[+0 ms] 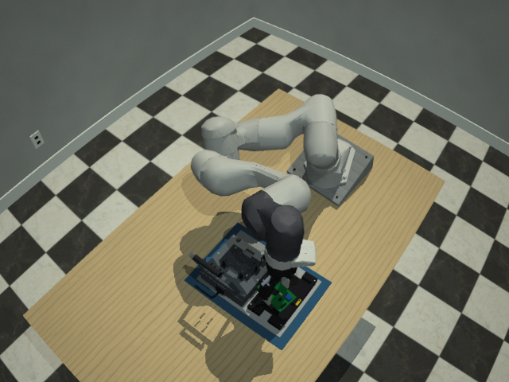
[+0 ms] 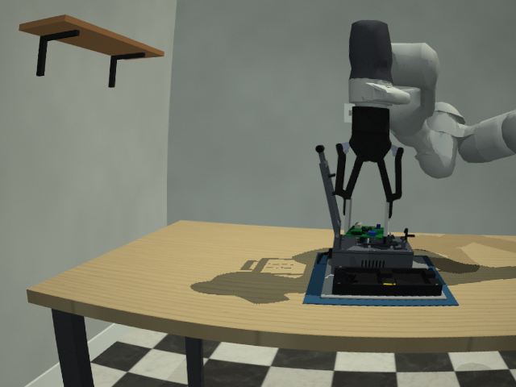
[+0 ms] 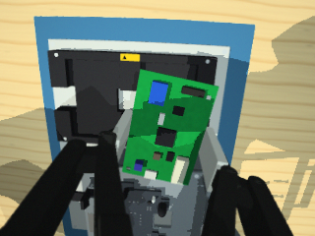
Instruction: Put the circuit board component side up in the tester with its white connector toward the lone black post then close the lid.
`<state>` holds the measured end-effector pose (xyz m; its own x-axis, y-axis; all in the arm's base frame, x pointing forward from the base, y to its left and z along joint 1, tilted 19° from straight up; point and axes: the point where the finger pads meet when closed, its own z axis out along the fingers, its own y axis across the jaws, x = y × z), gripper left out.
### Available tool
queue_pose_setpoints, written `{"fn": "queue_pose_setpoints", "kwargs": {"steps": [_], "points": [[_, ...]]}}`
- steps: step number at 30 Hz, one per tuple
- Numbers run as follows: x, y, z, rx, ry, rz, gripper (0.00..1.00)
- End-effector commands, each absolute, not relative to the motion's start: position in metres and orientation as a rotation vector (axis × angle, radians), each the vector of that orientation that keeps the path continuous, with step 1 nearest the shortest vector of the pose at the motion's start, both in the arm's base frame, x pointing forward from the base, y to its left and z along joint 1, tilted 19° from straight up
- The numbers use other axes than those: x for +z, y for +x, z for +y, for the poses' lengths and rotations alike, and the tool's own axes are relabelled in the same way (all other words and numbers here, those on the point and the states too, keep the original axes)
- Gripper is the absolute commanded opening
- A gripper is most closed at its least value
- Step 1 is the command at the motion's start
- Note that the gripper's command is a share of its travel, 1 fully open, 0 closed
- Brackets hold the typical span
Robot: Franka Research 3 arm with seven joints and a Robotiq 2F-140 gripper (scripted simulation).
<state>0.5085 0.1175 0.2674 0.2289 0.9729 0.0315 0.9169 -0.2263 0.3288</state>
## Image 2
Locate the green circuit board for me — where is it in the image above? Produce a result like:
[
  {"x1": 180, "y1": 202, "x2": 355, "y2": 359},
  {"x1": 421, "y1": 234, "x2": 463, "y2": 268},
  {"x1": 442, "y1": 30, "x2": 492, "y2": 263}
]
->
[{"x1": 344, "y1": 223, "x2": 384, "y2": 239}]

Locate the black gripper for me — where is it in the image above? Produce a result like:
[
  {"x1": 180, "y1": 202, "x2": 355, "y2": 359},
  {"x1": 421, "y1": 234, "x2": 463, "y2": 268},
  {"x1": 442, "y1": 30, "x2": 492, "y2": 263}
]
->
[{"x1": 335, "y1": 106, "x2": 404, "y2": 236}]

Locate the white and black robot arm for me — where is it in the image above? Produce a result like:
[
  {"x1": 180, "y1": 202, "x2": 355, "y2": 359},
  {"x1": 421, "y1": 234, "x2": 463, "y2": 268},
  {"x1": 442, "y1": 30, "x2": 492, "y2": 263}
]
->
[{"x1": 348, "y1": 20, "x2": 516, "y2": 179}]

